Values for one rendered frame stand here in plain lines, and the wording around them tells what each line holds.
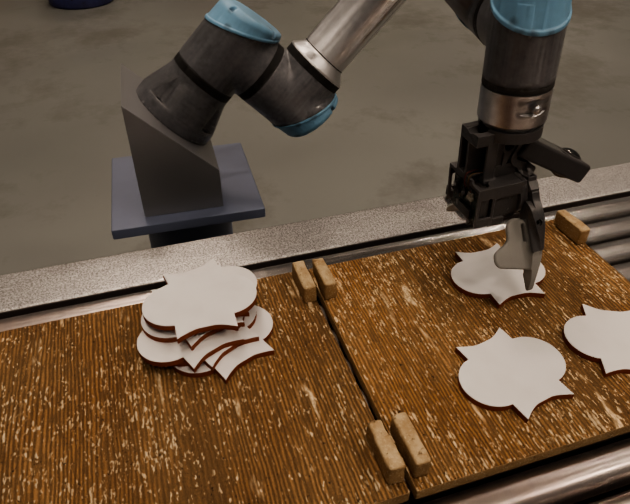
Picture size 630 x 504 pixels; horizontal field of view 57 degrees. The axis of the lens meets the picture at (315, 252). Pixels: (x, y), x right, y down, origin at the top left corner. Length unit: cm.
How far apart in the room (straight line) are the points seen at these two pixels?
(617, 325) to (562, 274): 11
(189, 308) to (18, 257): 197
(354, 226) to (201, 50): 38
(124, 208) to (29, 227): 171
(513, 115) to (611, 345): 30
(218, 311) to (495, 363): 32
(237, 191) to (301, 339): 47
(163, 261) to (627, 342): 63
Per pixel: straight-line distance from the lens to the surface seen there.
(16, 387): 75
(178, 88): 103
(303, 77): 104
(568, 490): 67
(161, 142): 101
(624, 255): 100
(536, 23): 63
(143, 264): 89
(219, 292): 71
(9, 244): 273
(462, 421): 66
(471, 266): 83
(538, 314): 80
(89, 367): 73
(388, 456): 59
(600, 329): 80
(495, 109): 66
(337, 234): 92
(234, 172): 118
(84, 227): 270
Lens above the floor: 145
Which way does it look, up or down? 38 degrees down
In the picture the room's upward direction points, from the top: straight up
